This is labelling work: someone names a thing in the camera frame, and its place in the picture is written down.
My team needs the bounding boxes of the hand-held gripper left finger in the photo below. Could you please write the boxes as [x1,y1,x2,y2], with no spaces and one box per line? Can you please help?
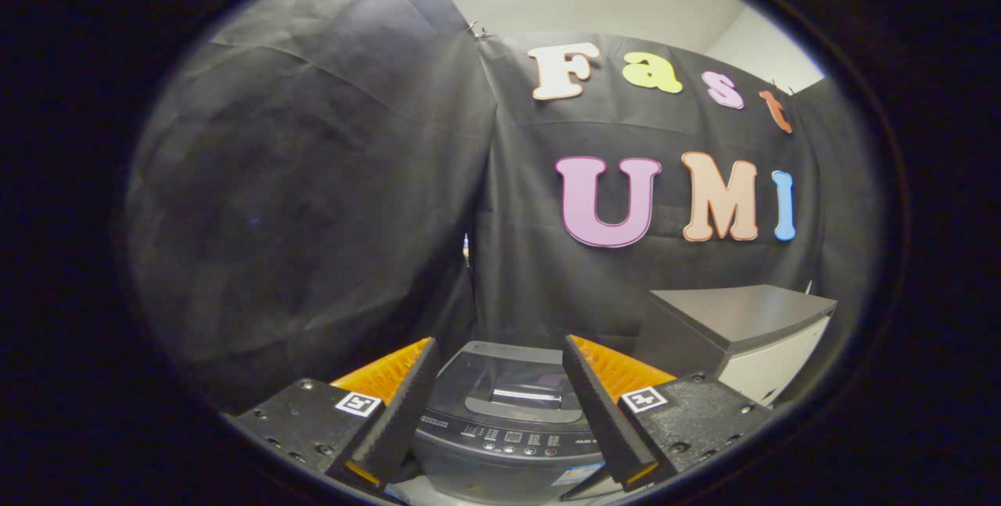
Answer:
[223,336,443,491]

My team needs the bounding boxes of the transparent washing machine lid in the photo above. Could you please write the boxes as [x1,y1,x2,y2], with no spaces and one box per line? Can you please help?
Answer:
[429,340,595,425]

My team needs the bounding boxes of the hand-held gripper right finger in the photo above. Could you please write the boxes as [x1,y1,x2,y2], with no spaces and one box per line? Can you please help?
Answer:
[561,334,775,491]

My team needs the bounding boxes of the black backdrop cloth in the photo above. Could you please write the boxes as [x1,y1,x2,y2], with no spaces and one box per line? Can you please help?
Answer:
[125,0,884,413]

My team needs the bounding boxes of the dark grey washing machine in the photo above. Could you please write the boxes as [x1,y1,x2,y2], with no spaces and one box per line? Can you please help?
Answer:
[411,340,626,506]

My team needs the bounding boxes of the white cabinet with grey top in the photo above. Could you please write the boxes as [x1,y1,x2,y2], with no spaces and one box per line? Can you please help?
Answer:
[632,284,838,409]

